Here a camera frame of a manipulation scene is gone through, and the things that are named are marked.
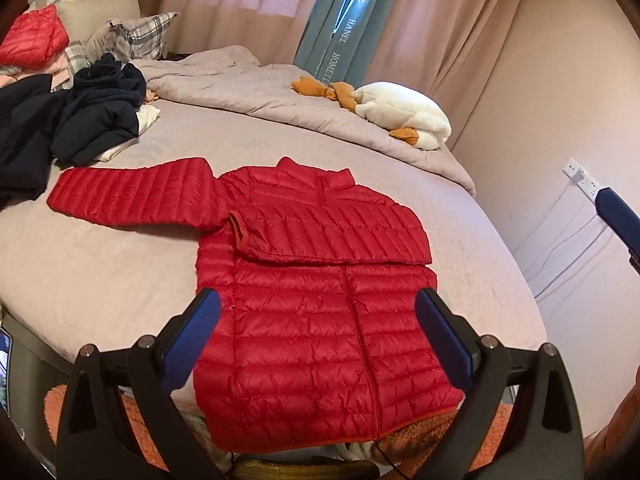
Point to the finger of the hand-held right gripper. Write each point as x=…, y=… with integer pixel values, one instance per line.
x=615, y=210

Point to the pink curtain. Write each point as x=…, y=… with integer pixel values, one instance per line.
x=440, y=25
x=240, y=5

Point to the dark blue garment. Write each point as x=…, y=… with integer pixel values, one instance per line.
x=25, y=135

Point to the white wall socket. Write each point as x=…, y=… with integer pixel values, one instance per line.
x=580, y=175

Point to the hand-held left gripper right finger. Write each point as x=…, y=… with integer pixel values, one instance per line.
x=445, y=340

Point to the red down jacket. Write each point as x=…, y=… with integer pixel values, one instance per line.
x=35, y=35
x=310, y=310

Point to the white cloth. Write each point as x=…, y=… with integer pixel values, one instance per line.
x=147, y=117

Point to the white goose plush toy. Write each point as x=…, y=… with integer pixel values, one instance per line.
x=395, y=105

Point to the grey quilt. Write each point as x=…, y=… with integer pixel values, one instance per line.
x=250, y=90

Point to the bed with pink sheet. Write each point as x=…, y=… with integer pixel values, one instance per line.
x=100, y=270

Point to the navy blue jacket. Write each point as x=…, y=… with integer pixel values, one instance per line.
x=105, y=105

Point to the plaid pillow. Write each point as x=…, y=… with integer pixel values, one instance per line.
x=145, y=35

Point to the pink folded clothes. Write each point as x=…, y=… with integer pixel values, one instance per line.
x=55, y=72

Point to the orange fluffy rug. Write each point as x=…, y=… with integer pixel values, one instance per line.
x=425, y=440

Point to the folded red down jacket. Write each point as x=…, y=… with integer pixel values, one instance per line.
x=35, y=35

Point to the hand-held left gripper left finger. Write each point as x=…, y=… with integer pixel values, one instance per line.
x=195, y=330

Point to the teal curtain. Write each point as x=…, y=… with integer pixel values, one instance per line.
x=345, y=25

